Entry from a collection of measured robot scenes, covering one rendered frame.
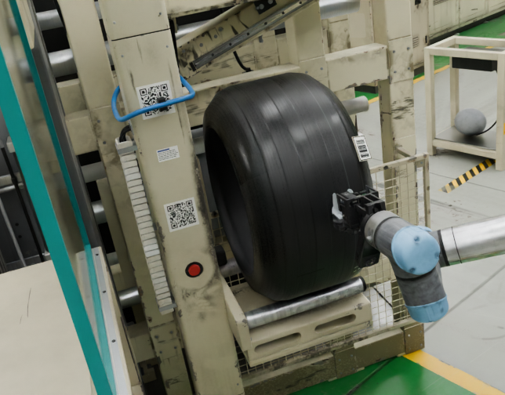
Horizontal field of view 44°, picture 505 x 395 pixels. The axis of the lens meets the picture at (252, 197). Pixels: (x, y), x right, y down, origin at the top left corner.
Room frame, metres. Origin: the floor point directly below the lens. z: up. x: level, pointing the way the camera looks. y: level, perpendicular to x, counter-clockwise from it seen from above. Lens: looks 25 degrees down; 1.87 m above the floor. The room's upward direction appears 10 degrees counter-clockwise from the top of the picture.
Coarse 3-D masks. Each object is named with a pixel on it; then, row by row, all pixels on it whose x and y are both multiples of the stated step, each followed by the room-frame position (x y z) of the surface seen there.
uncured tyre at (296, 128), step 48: (240, 96) 1.44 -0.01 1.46; (288, 96) 1.42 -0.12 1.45; (336, 96) 1.47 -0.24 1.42; (240, 144) 1.33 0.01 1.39; (288, 144) 1.30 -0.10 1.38; (336, 144) 1.31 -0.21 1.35; (240, 192) 1.74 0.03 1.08; (288, 192) 1.24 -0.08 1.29; (336, 192) 1.25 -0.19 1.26; (240, 240) 1.63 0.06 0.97; (288, 240) 1.21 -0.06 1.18; (336, 240) 1.24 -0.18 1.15; (288, 288) 1.26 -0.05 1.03
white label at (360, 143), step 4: (356, 136) 1.34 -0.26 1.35; (360, 136) 1.34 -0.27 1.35; (364, 136) 1.35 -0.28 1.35; (356, 140) 1.33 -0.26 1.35; (360, 140) 1.33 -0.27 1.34; (364, 140) 1.34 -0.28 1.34; (356, 144) 1.32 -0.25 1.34; (360, 144) 1.33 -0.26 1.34; (364, 144) 1.33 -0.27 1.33; (356, 148) 1.31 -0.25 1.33; (360, 148) 1.32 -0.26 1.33; (364, 148) 1.33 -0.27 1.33; (368, 148) 1.33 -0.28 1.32; (360, 152) 1.31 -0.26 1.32; (364, 152) 1.32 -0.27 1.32; (368, 152) 1.32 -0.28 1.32; (360, 156) 1.31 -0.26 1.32; (364, 156) 1.31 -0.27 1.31; (368, 156) 1.32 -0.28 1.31; (360, 160) 1.30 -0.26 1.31; (364, 160) 1.31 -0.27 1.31
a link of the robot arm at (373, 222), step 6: (372, 216) 1.03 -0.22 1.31; (378, 216) 1.02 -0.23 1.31; (384, 216) 1.01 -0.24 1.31; (390, 216) 1.01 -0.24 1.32; (372, 222) 1.02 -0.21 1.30; (378, 222) 1.00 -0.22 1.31; (366, 228) 1.02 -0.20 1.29; (372, 228) 1.00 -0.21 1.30; (366, 234) 1.02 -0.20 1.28; (372, 234) 1.00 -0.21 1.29; (366, 240) 1.03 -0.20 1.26; (372, 240) 0.99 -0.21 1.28; (372, 246) 1.02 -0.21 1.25
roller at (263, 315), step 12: (360, 276) 1.42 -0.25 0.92; (324, 288) 1.39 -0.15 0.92; (336, 288) 1.38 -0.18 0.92; (348, 288) 1.38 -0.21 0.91; (360, 288) 1.39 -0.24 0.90; (288, 300) 1.36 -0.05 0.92; (300, 300) 1.36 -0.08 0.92; (312, 300) 1.36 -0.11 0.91; (324, 300) 1.36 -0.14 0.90; (336, 300) 1.38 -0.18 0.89; (252, 312) 1.33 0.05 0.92; (264, 312) 1.33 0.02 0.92; (276, 312) 1.33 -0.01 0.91; (288, 312) 1.34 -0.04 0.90; (300, 312) 1.35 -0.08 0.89; (252, 324) 1.31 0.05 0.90
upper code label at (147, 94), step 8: (168, 80) 1.37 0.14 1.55; (136, 88) 1.35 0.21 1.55; (144, 88) 1.36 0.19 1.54; (152, 88) 1.36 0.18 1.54; (160, 88) 1.37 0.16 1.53; (168, 88) 1.37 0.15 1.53; (144, 96) 1.36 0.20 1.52; (152, 96) 1.36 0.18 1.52; (160, 96) 1.36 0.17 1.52; (168, 96) 1.37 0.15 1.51; (144, 104) 1.36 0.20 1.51; (152, 104) 1.36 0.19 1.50; (152, 112) 1.36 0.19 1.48; (160, 112) 1.36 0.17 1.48; (168, 112) 1.37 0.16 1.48
